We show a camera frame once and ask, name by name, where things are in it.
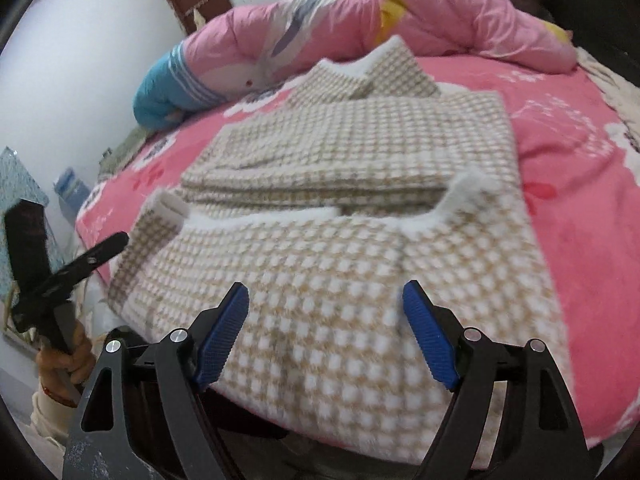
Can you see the black headboard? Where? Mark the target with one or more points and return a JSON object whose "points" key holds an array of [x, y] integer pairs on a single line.
{"points": [[600, 10]]}

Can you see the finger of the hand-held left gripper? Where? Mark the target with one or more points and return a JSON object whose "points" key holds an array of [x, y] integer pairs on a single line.
{"points": [[90, 262]]}

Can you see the beige checked sweater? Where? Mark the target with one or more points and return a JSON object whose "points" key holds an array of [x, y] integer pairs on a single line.
{"points": [[360, 200]]}

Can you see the person's left hand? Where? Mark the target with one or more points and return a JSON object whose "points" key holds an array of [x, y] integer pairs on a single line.
{"points": [[75, 360]]}

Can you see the cream fuzzy blanket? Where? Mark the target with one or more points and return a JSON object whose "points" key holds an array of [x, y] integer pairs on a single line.
{"points": [[617, 90]]}

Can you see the teal patterned box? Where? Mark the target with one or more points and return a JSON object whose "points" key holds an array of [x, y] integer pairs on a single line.
{"points": [[20, 175]]}

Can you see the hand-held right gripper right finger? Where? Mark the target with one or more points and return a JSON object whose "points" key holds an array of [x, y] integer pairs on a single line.
{"points": [[432, 335]]}

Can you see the pink and blue quilt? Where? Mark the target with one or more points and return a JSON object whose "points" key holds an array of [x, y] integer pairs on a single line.
{"points": [[350, 25]]}

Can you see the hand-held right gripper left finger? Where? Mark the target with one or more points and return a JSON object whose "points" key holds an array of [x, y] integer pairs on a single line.
{"points": [[222, 335]]}

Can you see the pink floral blanket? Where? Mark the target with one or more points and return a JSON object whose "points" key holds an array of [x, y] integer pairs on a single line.
{"points": [[575, 200]]}

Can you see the green patterned pillow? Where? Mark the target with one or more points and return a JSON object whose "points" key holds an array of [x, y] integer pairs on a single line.
{"points": [[127, 152]]}

